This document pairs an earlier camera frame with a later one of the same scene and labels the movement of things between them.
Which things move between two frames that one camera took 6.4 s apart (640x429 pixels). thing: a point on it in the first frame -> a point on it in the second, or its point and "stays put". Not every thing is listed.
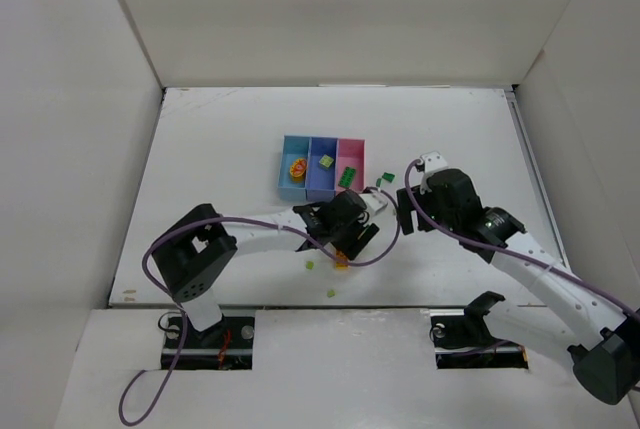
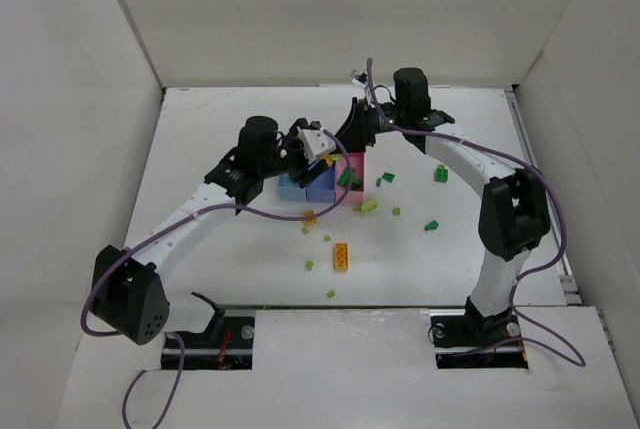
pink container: x=351 y=153 stays put
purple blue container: x=320 y=182 stays put
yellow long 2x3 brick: x=341 y=265 stays put
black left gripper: x=353 y=231 -> x=310 y=172
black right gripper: x=409 y=207 -> x=362 y=119
